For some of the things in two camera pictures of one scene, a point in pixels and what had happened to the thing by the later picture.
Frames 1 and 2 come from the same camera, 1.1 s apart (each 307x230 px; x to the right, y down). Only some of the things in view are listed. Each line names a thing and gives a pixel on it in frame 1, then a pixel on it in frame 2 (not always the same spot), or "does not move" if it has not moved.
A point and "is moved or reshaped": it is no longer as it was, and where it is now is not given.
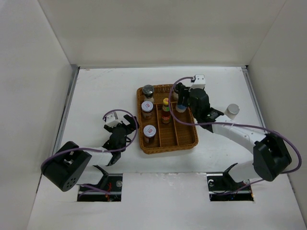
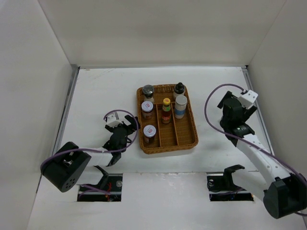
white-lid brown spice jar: x=149 y=132 does not move
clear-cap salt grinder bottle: x=148 y=91 does not move
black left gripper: x=132 y=121 does not move
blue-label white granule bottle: x=180 y=108 is moved or reshaped
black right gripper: x=184 y=92 → x=246 y=112
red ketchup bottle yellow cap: x=166 y=114 does not move
